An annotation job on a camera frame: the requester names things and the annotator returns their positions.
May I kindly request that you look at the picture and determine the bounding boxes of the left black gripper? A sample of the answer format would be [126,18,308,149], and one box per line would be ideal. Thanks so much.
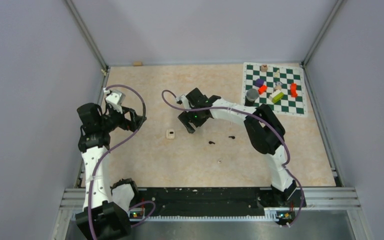
[98,104,146,132]

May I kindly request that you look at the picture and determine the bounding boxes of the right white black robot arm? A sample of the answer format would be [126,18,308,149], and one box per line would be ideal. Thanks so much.
[176,88,297,206]

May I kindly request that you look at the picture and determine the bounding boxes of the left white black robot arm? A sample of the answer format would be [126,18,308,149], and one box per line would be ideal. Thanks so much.
[75,103,147,240]

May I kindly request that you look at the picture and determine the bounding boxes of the white earbud charging case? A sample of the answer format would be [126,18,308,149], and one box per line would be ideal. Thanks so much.
[165,129,176,140]

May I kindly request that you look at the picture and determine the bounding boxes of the black microphone grey head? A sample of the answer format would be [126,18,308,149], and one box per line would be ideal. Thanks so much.
[244,88,260,107]

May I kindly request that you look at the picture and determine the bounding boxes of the purple block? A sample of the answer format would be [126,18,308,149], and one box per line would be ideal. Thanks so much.
[254,78,266,88]

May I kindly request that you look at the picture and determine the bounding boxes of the small red block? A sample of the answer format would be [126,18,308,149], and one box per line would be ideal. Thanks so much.
[257,84,268,95]

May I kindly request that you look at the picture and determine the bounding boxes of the yellow-green block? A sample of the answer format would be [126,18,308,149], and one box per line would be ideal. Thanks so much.
[268,89,284,104]

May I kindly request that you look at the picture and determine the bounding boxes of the wooden cube with mark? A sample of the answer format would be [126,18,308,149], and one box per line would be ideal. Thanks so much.
[260,64,268,72]

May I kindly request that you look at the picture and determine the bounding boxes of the left circuit board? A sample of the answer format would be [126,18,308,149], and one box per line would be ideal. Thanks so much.
[129,210,145,221]

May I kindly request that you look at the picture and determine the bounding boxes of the circuit board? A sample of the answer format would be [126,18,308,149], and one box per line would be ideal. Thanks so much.
[277,212,295,222]
[129,210,145,221]

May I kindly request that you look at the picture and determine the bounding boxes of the green white chessboard mat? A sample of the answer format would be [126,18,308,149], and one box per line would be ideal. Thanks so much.
[241,62,308,117]

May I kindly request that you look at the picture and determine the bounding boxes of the small beige chess piece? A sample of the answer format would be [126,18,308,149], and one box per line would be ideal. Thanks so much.
[273,69,280,78]

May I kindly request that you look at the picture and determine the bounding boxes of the large red block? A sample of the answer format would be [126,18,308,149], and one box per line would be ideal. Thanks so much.
[290,83,298,98]

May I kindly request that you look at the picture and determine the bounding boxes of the right circuit board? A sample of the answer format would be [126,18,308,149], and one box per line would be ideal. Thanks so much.
[277,212,295,222]

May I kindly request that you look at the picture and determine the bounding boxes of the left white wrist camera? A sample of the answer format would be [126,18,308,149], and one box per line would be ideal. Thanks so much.
[103,89,126,106]

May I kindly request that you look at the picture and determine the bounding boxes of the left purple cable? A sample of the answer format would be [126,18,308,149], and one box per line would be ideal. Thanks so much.
[87,84,147,240]

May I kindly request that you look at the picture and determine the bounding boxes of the purple cable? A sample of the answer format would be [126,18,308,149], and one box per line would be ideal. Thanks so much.
[87,84,147,240]
[161,89,306,228]

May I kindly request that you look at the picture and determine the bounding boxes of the cork piece at wall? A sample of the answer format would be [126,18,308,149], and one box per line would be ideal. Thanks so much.
[133,61,143,67]

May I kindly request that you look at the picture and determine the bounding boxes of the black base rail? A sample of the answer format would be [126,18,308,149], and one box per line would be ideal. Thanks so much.
[135,187,279,219]

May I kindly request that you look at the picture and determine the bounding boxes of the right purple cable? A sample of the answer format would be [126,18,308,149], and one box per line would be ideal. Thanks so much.
[161,89,306,228]

